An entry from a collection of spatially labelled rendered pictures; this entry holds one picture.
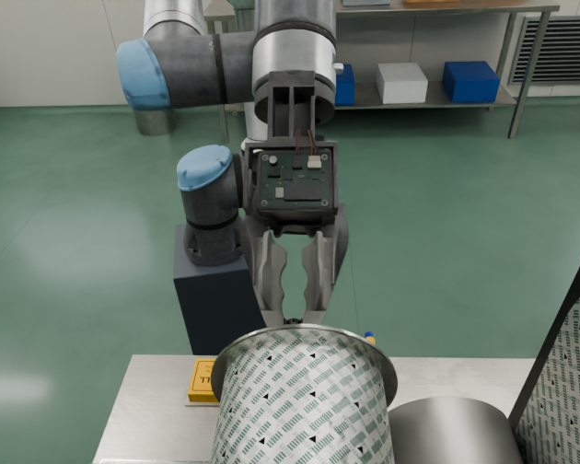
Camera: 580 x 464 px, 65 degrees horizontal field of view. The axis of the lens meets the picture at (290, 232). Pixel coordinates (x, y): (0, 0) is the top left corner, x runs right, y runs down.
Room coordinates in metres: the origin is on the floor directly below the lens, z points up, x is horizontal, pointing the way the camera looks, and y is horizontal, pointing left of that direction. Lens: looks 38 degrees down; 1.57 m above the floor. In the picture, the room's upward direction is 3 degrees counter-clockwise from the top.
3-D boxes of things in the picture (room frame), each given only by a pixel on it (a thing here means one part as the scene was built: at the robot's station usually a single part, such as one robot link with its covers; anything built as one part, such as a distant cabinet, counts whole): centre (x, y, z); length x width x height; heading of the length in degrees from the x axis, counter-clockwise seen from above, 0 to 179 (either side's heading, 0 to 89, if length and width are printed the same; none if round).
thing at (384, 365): (0.21, -0.01, 1.25); 0.15 x 0.01 x 0.15; 86
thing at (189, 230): (0.83, 0.17, 0.95); 0.15 x 0.15 x 0.10
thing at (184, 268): (0.83, 0.17, 0.45); 0.20 x 0.20 x 0.90; 8
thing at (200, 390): (0.46, 0.14, 0.91); 0.07 x 0.07 x 0.02; 86
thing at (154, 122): (3.50, 1.03, 0.31); 0.40 x 0.36 x 0.63; 176
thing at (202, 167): (0.83, 0.16, 1.07); 0.13 x 0.12 x 0.14; 98
